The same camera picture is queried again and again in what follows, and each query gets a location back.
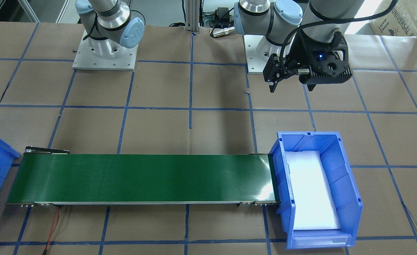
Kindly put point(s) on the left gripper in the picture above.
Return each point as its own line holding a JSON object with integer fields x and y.
{"x": 301, "y": 51}

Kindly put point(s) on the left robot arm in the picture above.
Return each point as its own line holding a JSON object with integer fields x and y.
{"x": 280, "y": 20}

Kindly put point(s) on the black power adapter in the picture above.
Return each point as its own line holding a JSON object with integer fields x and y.
{"x": 222, "y": 14}

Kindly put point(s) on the white foam pad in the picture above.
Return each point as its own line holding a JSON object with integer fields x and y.
{"x": 314, "y": 206}

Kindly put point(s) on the green conveyor belt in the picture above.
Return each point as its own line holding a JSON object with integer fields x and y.
{"x": 137, "y": 179}

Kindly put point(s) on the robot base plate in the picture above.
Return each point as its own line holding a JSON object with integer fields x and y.
{"x": 258, "y": 50}
{"x": 105, "y": 58}

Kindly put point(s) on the aluminium frame post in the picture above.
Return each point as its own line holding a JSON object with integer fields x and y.
{"x": 192, "y": 11}

